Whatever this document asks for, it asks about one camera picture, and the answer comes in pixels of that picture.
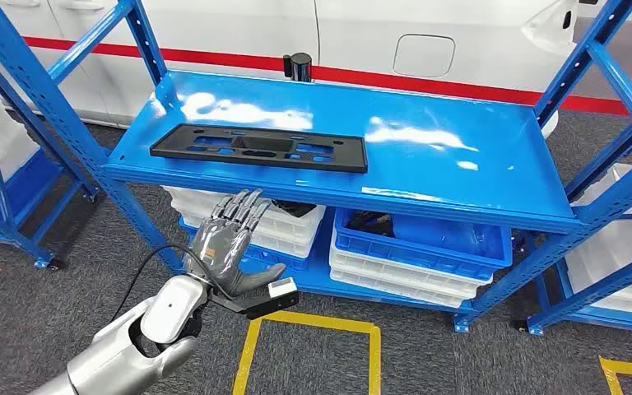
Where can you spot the black stanchion post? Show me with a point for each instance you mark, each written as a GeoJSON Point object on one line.
{"type": "Point", "coordinates": [299, 66]}

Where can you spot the black plastic piece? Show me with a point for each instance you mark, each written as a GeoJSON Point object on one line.
{"type": "Point", "coordinates": [294, 208]}
{"type": "Point", "coordinates": [368, 223]}

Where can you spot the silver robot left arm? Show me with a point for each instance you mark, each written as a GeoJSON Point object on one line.
{"type": "Point", "coordinates": [114, 354]}

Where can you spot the blue steel shelf rack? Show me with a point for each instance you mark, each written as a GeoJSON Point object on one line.
{"type": "Point", "coordinates": [594, 291]}
{"type": "Point", "coordinates": [430, 163]}
{"type": "Point", "coordinates": [32, 185]}

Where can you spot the black plastic panel part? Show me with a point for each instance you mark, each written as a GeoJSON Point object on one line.
{"type": "Point", "coordinates": [177, 143]}

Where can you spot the white car with red stripe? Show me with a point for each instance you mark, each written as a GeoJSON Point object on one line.
{"type": "Point", "coordinates": [348, 32]}

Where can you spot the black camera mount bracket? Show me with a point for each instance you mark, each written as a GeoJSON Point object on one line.
{"type": "Point", "coordinates": [256, 308]}

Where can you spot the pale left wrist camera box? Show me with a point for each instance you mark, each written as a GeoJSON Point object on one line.
{"type": "Point", "coordinates": [282, 287]}

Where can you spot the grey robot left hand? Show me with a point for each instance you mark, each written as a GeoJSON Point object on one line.
{"type": "Point", "coordinates": [223, 245]}

